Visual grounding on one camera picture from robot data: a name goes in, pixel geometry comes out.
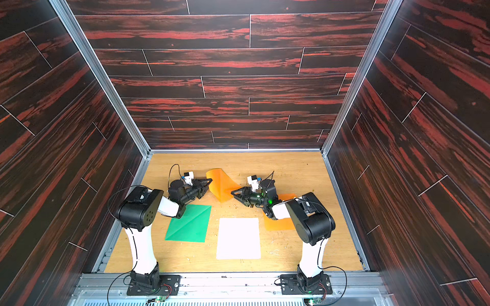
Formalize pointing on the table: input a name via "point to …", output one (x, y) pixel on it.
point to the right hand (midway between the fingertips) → (234, 192)
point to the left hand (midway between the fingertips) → (213, 181)
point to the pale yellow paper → (238, 238)
